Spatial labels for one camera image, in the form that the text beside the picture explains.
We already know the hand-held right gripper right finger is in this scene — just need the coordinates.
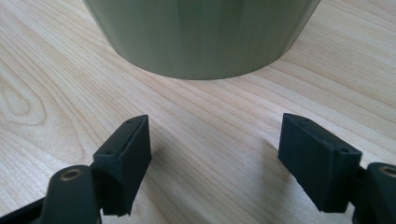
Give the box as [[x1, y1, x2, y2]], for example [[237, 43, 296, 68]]
[[277, 112, 363, 214]]

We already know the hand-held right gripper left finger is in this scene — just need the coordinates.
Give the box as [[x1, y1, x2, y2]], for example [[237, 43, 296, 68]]
[[92, 114, 153, 217]]

